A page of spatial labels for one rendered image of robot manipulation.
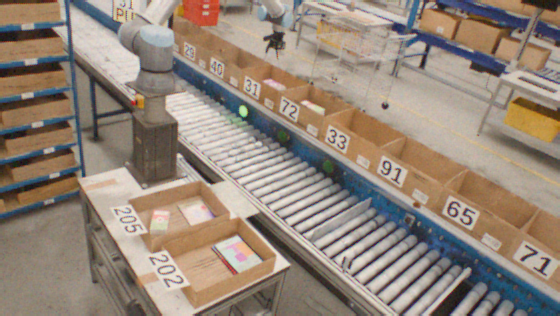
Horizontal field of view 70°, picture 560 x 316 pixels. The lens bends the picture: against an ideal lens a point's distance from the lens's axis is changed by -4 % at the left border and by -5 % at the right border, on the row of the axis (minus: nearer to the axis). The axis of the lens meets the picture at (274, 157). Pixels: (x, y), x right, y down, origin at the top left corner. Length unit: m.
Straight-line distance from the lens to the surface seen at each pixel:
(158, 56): 1.97
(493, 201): 2.40
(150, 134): 2.08
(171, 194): 2.06
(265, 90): 2.79
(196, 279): 1.74
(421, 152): 2.49
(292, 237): 2.02
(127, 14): 2.98
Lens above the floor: 2.08
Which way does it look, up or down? 32 degrees down
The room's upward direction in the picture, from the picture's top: 10 degrees clockwise
